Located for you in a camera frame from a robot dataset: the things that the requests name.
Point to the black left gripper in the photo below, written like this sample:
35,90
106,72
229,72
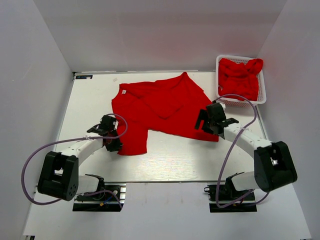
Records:
113,144

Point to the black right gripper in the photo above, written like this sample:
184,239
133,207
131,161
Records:
204,122

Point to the red t-shirt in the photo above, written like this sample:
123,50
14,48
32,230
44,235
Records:
170,106

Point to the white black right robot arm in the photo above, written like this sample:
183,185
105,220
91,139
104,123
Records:
272,161

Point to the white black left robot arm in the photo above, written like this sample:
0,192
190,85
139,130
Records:
59,177

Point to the red t-shirts in basket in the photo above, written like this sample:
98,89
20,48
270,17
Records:
239,79

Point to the blue label sticker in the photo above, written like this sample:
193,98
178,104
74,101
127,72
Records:
83,77

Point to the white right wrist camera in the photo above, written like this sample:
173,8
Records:
222,104

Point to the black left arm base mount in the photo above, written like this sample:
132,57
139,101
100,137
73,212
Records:
110,198

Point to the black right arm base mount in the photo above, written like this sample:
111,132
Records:
225,196

